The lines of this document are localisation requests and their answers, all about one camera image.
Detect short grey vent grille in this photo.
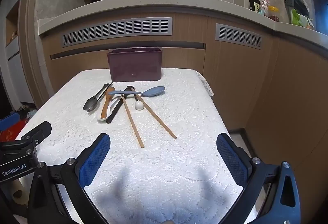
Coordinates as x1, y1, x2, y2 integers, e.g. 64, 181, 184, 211
215, 23, 264, 49

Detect wooden spoon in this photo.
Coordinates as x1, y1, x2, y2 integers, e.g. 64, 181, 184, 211
100, 87, 116, 119

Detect jar with yellow lid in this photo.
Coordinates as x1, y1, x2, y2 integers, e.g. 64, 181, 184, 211
268, 6, 280, 22

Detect white ceramic spoon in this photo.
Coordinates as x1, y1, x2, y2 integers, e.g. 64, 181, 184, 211
97, 97, 124, 122

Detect blue plastic spoon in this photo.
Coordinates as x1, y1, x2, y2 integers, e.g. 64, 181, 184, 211
109, 86, 166, 98

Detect maroon plastic container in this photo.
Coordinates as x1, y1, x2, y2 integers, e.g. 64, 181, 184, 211
107, 47, 164, 82

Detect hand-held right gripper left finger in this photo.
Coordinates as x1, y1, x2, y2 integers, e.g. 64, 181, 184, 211
28, 133, 111, 224

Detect cardboard tube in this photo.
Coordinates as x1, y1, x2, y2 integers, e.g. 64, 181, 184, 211
11, 178, 27, 200

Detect small dark spoon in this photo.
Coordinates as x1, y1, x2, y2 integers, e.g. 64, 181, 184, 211
87, 85, 111, 113
82, 83, 113, 111

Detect green packet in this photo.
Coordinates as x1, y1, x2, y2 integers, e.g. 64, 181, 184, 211
290, 9, 314, 29

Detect large dark long-handled spoon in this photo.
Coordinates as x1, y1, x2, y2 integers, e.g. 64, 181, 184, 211
106, 85, 135, 124

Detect red printed bag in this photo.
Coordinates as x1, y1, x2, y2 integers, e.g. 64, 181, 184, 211
0, 119, 26, 143

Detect white ball-ended stick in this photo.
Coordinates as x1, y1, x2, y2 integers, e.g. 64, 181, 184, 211
132, 92, 145, 111

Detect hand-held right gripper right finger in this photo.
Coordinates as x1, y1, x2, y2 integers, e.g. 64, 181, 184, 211
216, 133, 301, 224

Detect white lace tablecloth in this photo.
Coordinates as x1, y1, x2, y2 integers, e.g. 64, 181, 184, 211
14, 68, 259, 224

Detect dark sauce bottle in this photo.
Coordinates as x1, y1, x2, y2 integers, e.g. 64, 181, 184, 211
249, 0, 261, 13

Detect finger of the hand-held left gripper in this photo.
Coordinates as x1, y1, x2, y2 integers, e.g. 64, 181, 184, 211
0, 112, 20, 131
23, 121, 52, 148

